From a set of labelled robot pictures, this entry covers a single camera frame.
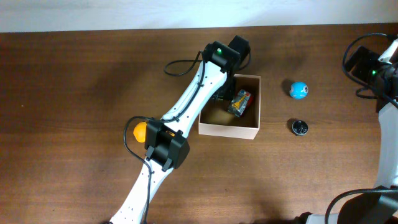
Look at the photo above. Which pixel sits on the pink cardboard box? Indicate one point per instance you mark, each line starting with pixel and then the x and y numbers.
pixel 214 120

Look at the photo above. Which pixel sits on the blue toy ball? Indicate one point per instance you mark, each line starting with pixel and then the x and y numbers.
pixel 298 90

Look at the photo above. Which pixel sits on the black round disc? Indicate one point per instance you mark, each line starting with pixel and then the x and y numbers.
pixel 299 127

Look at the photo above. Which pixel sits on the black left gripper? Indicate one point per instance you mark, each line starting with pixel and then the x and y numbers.
pixel 230 90

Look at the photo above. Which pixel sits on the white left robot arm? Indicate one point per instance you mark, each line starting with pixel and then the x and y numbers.
pixel 166 142

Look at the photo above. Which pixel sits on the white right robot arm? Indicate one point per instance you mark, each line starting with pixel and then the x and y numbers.
pixel 377 204

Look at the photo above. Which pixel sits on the orange rubber toy figure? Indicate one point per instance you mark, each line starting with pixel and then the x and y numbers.
pixel 139 132

